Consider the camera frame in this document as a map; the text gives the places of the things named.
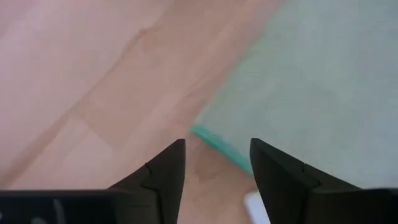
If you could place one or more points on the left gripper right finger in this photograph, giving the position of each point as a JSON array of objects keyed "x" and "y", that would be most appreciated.
[{"x": 280, "y": 186}]

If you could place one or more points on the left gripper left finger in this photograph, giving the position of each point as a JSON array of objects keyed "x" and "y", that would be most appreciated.
[{"x": 164, "y": 183}]

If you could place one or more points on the sage green microfiber towel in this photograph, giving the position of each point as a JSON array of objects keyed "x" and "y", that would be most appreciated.
[{"x": 311, "y": 93}]

